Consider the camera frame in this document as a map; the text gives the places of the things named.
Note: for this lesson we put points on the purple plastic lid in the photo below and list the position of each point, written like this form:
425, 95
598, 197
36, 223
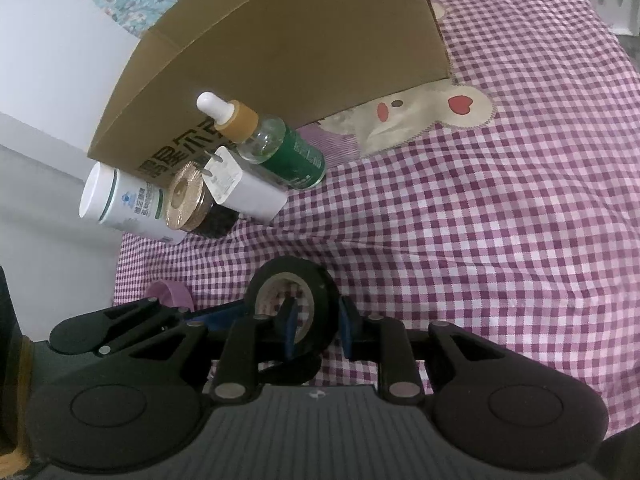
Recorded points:
167, 294

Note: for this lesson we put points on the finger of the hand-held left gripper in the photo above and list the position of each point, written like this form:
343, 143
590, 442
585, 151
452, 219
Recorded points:
220, 318

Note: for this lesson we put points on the white plastic bottle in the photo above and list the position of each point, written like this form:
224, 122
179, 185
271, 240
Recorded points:
125, 205

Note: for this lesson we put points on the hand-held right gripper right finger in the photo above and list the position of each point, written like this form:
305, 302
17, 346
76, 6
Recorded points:
348, 330

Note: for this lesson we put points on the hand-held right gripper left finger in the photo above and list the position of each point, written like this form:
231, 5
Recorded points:
287, 327

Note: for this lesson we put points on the brown cardboard box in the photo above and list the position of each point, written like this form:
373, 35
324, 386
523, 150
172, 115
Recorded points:
300, 50

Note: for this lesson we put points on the black tape roll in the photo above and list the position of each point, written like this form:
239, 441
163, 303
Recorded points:
320, 285

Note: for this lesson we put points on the gold lid dark jar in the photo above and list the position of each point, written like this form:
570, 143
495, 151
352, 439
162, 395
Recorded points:
185, 197

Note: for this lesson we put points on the purple checkered tablecloth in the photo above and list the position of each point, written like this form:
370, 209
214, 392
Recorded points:
450, 235

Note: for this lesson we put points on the white charger plug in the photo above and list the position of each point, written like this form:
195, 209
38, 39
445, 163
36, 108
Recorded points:
250, 192

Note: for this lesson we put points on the green dropper bottle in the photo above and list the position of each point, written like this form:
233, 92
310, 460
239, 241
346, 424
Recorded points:
290, 157

